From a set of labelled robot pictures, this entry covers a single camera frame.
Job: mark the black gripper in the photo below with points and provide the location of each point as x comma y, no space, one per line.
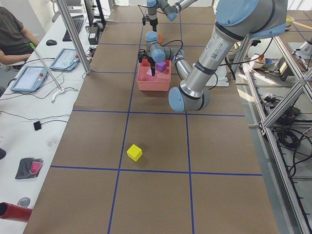
151,61
153,23

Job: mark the light pink foam block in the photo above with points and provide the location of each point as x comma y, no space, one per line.
157,74

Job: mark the purple foam block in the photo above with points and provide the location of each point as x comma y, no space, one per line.
161,66

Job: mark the orange foam block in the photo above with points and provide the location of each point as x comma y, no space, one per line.
160,38

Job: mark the yellow foam block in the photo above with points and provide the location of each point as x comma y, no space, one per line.
134,152

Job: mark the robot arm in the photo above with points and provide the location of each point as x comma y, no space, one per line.
234,20
170,11

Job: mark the pink plastic bin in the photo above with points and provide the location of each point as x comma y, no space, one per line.
158,84

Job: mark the black power adapter box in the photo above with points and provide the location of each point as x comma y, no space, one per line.
93,35

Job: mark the black keyboard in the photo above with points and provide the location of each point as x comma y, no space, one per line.
78,22

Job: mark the far blue teach pendant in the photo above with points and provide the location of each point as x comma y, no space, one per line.
65,61

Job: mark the blue teach pendant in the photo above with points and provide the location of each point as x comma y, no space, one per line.
30,79
65,61

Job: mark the metal rod with green tip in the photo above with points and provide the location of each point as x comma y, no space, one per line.
60,89

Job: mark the black computer mouse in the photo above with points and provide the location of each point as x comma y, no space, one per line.
51,42

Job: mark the near blue teach pendant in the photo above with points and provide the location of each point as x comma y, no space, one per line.
30,79

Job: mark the small black square device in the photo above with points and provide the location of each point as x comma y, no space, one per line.
37,125

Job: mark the seated person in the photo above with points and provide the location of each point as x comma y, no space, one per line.
15,39

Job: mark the grey and pink cloth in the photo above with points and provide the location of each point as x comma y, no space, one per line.
29,168

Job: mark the red cylinder bottle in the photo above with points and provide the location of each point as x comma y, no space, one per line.
14,212

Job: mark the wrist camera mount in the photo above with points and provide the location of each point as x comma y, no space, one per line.
145,19
141,55

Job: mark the aluminium frame post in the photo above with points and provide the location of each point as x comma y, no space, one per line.
67,19

